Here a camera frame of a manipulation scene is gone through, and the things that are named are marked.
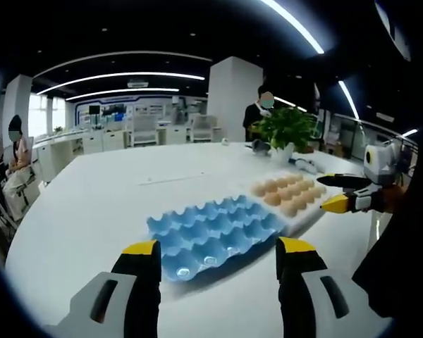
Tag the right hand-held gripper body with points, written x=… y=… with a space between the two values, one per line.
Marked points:
x=382 y=162

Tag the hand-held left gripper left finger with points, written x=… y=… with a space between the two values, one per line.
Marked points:
x=127 y=299

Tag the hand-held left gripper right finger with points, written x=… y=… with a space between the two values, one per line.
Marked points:
x=303 y=299

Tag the group of brown eggs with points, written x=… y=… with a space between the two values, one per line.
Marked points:
x=289 y=192

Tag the blue egg tray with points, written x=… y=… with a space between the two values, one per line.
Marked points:
x=211 y=232

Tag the white foam tray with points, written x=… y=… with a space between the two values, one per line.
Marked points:
x=303 y=220

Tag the person's right hand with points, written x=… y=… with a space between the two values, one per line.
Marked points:
x=393 y=197

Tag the white and blue device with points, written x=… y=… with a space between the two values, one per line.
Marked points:
x=303 y=164

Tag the long ceiling light strip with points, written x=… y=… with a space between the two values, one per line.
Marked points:
x=292 y=26
x=120 y=78
x=349 y=100

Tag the green potted plant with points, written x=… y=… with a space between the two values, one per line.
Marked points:
x=289 y=128

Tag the grey device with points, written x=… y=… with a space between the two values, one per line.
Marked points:
x=261 y=147

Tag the white table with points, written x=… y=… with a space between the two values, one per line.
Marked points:
x=109 y=197

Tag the small white object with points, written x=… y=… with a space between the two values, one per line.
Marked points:
x=225 y=141

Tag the grey office chair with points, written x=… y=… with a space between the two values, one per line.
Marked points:
x=24 y=190

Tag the white office chair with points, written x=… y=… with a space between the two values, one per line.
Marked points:
x=203 y=127
x=144 y=130

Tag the row of white cabinets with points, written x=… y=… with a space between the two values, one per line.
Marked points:
x=81 y=144

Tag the ceiling air conditioner unit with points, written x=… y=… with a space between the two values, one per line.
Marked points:
x=137 y=84

